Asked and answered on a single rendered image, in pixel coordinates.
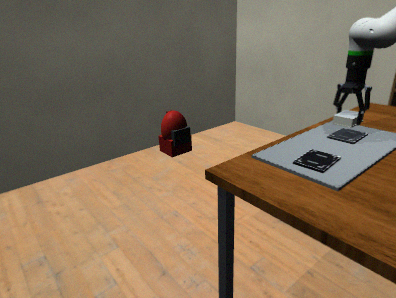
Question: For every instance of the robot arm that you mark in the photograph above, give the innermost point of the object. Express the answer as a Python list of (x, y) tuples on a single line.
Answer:
[(365, 35)]

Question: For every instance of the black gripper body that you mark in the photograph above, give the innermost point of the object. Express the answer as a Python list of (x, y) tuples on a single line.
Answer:
[(357, 75)]

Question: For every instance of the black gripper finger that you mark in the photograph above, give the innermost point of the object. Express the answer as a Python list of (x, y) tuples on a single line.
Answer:
[(363, 107), (337, 97)]

